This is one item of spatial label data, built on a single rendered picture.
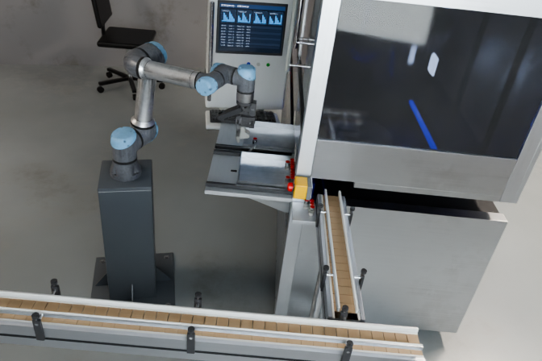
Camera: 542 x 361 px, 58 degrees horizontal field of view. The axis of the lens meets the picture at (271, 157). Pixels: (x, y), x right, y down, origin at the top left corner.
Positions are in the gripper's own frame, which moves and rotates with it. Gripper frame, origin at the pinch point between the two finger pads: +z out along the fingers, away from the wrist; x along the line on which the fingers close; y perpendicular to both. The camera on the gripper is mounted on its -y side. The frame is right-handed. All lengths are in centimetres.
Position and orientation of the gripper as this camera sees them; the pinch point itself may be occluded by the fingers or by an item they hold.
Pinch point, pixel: (236, 139)
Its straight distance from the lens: 220.1
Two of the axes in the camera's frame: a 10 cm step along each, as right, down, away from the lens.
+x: 0.3, -5.3, 8.5
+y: 9.9, 1.0, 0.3
